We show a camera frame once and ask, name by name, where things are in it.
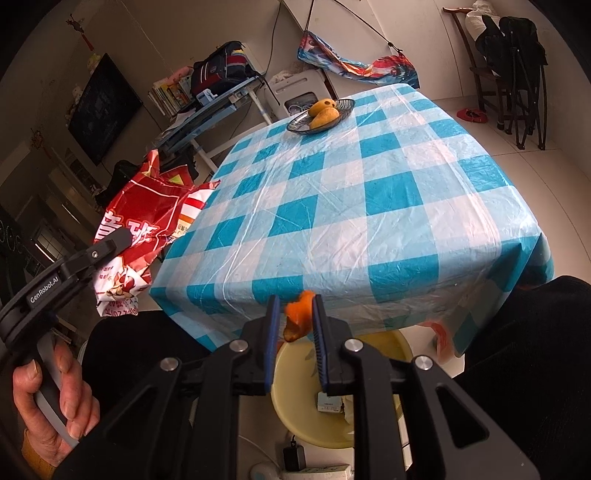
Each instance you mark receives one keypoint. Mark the row of books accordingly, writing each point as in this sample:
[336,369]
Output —
[170,96]

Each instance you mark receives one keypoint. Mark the blue study desk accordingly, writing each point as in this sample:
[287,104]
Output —
[195,122]

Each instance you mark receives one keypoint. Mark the black folding chair right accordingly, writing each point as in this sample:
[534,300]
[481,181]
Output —
[523,113]

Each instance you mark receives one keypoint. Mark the black jacket on chair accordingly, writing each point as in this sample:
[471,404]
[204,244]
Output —
[509,42]

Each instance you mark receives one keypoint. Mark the colourful hanging tote bag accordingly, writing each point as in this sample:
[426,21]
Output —
[391,69]

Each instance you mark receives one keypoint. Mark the dark glass fruit plate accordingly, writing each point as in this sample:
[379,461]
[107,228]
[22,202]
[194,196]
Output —
[301,123]

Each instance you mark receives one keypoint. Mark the black folding chair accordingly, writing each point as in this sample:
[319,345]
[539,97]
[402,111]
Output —
[123,172]
[523,113]

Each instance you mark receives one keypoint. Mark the small carton in basin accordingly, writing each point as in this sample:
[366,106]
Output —
[329,404]

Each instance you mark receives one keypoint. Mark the red snack bag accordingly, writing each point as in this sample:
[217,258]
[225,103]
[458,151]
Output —
[157,209]

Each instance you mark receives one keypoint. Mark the yellow mango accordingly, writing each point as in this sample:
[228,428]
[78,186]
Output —
[320,105]
[325,117]

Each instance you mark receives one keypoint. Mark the black power adapter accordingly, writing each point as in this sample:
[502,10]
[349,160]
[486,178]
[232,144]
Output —
[294,457]

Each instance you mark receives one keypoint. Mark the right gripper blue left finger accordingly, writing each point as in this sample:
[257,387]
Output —
[270,337]

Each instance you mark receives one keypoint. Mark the wall mounted black television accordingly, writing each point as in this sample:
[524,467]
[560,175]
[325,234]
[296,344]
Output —
[107,105]

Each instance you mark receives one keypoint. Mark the blue white checkered tablecloth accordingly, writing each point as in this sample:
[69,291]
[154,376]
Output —
[396,217]

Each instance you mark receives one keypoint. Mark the orange peel piece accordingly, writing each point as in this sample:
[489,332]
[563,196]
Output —
[299,317]

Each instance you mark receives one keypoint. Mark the dark striped backpack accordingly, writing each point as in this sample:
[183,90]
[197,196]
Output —
[225,68]

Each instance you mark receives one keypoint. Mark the red object on floor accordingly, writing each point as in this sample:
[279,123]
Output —
[472,115]

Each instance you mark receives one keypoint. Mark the white cabinet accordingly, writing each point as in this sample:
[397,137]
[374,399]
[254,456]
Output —
[428,36]

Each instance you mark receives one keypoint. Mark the yellow plastic basin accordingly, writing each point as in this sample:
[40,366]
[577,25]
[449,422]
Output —
[294,395]

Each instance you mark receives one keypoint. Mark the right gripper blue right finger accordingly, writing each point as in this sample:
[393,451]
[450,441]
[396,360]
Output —
[320,329]

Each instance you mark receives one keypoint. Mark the white sack on chair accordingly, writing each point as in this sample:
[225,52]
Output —
[475,18]

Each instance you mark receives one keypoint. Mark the wooden chair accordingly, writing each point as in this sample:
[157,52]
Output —
[490,88]

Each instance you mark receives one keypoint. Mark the white plastic stool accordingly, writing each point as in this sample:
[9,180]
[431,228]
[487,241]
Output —
[293,93]

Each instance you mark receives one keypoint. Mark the person's left hand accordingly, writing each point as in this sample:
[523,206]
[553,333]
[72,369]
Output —
[55,420]

